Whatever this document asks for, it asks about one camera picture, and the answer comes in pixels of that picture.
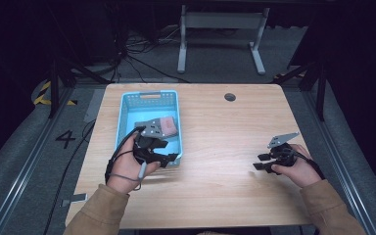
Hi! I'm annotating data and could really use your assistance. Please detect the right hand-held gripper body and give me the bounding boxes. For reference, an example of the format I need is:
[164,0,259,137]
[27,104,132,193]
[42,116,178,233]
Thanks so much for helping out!
[266,131,301,168]

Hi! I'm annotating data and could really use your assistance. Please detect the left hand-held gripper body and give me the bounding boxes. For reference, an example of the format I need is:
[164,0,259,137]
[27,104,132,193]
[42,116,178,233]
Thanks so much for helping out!
[133,117,179,165]

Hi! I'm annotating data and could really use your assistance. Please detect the light blue plastic basket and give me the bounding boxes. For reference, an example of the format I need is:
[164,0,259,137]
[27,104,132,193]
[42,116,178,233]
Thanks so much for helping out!
[115,90,184,168]

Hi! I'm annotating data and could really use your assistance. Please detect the person's right hand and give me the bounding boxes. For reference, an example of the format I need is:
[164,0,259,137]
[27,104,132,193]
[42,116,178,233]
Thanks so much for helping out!
[269,143,323,189]

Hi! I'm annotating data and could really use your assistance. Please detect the person's left hand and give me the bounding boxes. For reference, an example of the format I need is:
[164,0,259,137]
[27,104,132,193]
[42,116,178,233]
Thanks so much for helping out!
[106,131,162,196]

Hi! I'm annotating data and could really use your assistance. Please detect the black metal stand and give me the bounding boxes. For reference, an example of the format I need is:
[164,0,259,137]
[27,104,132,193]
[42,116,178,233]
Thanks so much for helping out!
[46,58,113,119]
[273,59,328,122]

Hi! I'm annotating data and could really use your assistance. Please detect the silver tape strip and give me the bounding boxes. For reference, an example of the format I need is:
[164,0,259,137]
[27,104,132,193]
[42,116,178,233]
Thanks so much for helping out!
[60,192,89,209]

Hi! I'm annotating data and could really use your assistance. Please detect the yellow and black floor tape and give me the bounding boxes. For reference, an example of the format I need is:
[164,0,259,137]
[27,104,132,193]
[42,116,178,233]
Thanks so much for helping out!
[32,80,78,107]

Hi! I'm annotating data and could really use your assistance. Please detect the white metal stand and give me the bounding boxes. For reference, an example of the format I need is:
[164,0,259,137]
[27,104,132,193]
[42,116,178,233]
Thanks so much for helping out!
[176,4,271,75]

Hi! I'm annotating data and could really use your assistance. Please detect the grey cable with plug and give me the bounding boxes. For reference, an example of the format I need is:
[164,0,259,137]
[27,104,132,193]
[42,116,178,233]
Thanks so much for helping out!
[109,162,148,192]

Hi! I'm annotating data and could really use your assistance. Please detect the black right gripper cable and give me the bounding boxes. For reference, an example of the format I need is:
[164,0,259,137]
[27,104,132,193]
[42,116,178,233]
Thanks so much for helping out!
[290,150,326,181]

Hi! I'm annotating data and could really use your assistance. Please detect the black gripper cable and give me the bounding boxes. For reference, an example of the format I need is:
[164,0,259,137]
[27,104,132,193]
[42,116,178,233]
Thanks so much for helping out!
[290,150,326,181]
[104,125,146,184]

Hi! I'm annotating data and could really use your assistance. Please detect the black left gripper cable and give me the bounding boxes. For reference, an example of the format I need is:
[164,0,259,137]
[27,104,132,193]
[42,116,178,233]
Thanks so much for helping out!
[104,125,146,184]

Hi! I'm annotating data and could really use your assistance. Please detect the aluminium floor rail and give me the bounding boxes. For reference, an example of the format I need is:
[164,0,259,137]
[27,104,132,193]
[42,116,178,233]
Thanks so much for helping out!
[302,90,376,235]
[0,87,76,235]

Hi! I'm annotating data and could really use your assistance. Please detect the bundle of black floor cables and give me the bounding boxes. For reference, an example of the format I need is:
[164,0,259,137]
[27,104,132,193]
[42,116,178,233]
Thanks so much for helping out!
[109,27,191,84]

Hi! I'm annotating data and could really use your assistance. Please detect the thin black floor cable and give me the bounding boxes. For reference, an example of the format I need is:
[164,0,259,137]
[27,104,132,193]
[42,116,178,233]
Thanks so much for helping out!
[42,119,97,235]

